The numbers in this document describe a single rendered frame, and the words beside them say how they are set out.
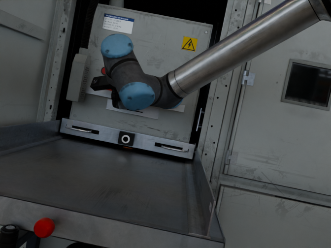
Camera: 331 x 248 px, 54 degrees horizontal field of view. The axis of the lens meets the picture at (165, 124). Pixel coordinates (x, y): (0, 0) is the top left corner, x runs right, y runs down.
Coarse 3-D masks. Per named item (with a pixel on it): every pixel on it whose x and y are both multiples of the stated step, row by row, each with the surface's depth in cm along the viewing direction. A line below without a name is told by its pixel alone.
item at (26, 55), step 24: (0, 0) 98; (24, 0) 107; (48, 0) 119; (0, 24) 98; (24, 24) 107; (48, 24) 122; (0, 48) 102; (24, 48) 112; (0, 72) 104; (24, 72) 114; (48, 72) 123; (0, 96) 106; (24, 96) 117; (0, 120) 108; (24, 120) 120
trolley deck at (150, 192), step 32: (0, 160) 80; (32, 160) 86; (64, 160) 93; (96, 160) 101; (128, 160) 110; (160, 160) 122; (0, 192) 59; (32, 192) 62; (64, 192) 66; (96, 192) 70; (128, 192) 75; (160, 192) 80; (0, 224) 59; (32, 224) 58; (64, 224) 58; (96, 224) 58; (128, 224) 57; (160, 224) 59
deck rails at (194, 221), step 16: (0, 128) 87; (16, 128) 95; (32, 128) 106; (48, 128) 119; (0, 144) 89; (16, 144) 97; (32, 144) 104; (192, 176) 104; (192, 192) 84; (208, 192) 66; (192, 208) 71; (208, 208) 61; (192, 224) 61; (208, 224) 57
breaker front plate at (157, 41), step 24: (96, 24) 128; (144, 24) 127; (168, 24) 126; (192, 24) 126; (96, 48) 128; (144, 48) 127; (168, 48) 127; (96, 72) 129; (144, 72) 128; (96, 96) 129; (192, 96) 128; (96, 120) 130; (120, 120) 129; (144, 120) 129; (168, 120) 129; (192, 120) 128
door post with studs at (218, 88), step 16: (240, 0) 120; (240, 16) 121; (224, 32) 122; (224, 80) 122; (208, 96) 123; (224, 96) 123; (208, 112) 124; (208, 128) 124; (208, 144) 124; (208, 160) 124; (208, 176) 125
